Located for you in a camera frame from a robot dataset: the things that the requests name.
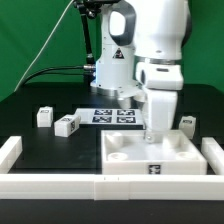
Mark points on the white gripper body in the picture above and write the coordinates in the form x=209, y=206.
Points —
x=160, y=84

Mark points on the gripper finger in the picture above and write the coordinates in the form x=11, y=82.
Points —
x=150, y=137

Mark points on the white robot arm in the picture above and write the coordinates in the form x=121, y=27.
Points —
x=141, y=48

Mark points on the white U-shaped fence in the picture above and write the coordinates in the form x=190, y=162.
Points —
x=101, y=187

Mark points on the white marker base plate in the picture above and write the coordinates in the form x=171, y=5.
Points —
x=93, y=116

